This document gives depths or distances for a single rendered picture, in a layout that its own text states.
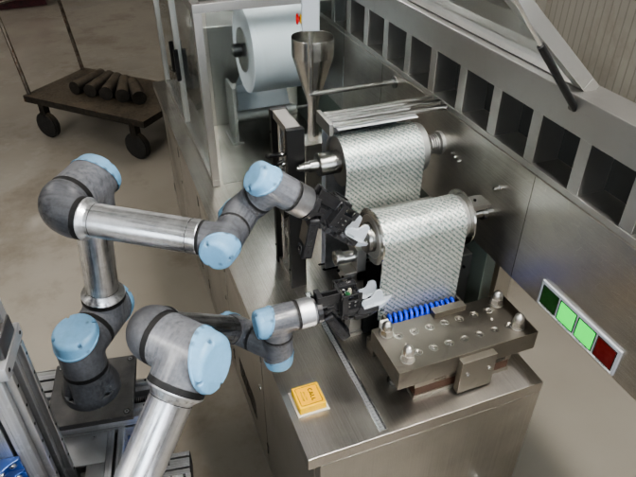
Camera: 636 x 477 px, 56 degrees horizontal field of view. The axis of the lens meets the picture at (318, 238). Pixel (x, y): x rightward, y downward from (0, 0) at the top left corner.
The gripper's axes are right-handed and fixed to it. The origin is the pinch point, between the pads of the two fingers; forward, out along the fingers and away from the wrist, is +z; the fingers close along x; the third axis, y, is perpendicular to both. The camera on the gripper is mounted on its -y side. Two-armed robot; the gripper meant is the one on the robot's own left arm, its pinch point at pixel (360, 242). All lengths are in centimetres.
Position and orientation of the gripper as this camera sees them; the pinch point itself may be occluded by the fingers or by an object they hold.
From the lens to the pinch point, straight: 146.5
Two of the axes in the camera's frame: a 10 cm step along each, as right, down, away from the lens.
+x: -3.5, -5.5, 7.6
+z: 7.1, 3.6, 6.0
